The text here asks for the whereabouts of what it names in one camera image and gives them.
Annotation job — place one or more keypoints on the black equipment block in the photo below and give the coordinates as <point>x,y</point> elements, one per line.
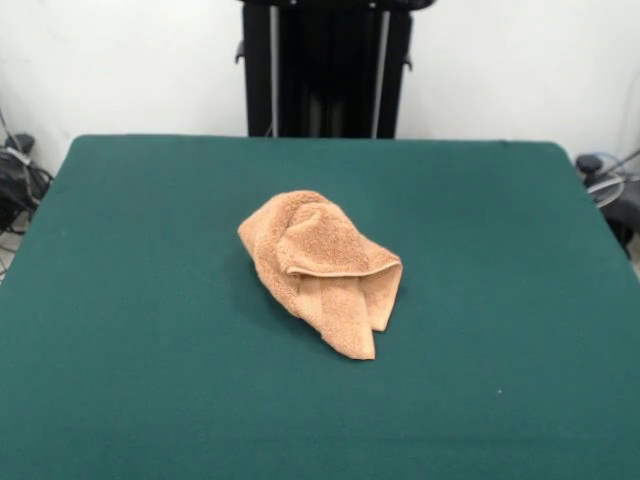
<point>622,210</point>

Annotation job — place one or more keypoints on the black robot pedestal frame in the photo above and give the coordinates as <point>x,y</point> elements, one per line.
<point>325,75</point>

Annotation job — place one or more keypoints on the orange terry towel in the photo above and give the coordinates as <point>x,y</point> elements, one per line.
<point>325,250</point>

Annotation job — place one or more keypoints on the dark green table cloth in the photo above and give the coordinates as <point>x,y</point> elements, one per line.
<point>125,300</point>

